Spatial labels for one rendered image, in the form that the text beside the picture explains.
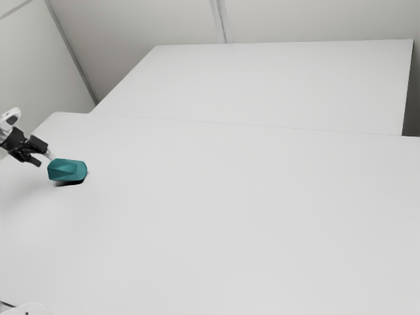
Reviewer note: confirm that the teal faceted mug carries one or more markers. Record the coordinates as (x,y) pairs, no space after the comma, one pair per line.
(64,170)

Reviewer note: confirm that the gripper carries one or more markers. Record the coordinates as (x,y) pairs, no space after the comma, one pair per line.
(15,140)

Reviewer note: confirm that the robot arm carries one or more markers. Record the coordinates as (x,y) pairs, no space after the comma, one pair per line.
(7,115)

